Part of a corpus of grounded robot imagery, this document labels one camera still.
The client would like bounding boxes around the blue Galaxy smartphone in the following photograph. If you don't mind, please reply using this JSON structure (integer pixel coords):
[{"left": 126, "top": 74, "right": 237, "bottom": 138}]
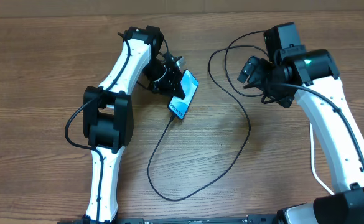
[{"left": 167, "top": 68, "right": 199, "bottom": 121}]

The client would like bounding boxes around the black charging cable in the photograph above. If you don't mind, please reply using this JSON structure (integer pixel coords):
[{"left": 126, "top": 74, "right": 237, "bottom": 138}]
[{"left": 146, "top": 30, "right": 269, "bottom": 202}]

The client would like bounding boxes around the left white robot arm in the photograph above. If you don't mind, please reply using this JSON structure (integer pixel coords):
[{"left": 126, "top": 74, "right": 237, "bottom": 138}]
[{"left": 83, "top": 26, "right": 186, "bottom": 223}]

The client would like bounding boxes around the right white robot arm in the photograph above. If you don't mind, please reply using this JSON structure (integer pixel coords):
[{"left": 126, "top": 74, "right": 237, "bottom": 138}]
[{"left": 239, "top": 22, "right": 364, "bottom": 223}]

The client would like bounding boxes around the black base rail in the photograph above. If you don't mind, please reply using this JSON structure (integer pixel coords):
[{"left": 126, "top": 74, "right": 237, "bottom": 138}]
[{"left": 57, "top": 213, "right": 282, "bottom": 224}]

